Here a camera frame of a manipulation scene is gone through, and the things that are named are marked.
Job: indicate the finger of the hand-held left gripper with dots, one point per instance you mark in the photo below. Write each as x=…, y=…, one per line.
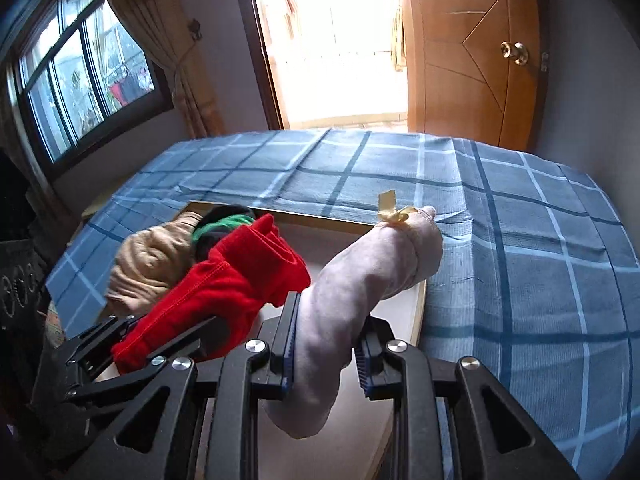
x=102, y=337
x=165, y=355

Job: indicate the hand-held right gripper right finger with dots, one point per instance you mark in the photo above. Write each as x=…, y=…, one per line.
x=364, y=365

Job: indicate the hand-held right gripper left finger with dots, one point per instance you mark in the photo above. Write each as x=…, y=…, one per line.
x=292, y=340

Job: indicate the pale grey underwear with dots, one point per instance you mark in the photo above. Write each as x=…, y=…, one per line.
x=360, y=280

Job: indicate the red underwear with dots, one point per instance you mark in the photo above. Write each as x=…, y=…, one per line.
x=225, y=280

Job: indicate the tan underwear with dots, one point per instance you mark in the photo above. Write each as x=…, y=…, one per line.
x=150, y=260

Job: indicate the shallow beige tray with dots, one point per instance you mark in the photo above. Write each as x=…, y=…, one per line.
x=320, y=245

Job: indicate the black green-striped underwear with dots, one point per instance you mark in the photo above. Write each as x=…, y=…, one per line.
x=220, y=225

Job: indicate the blue plaid tablecloth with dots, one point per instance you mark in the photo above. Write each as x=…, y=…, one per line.
x=500, y=260

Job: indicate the dark-framed window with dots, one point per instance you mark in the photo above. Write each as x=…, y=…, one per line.
x=75, y=85

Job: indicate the yellow doorway curtain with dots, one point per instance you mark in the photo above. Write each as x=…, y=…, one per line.
x=399, y=40

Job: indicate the wooden door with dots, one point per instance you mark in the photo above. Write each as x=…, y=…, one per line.
x=460, y=60

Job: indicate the curtain tieback hook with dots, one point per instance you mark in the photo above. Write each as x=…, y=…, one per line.
x=194, y=29

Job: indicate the brass door knob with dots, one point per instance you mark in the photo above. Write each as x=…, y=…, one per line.
x=515, y=53

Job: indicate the metal door latch plate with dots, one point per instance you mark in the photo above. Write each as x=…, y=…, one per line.
x=545, y=61

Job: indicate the brown door frame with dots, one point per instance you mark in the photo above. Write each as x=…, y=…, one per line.
x=257, y=35

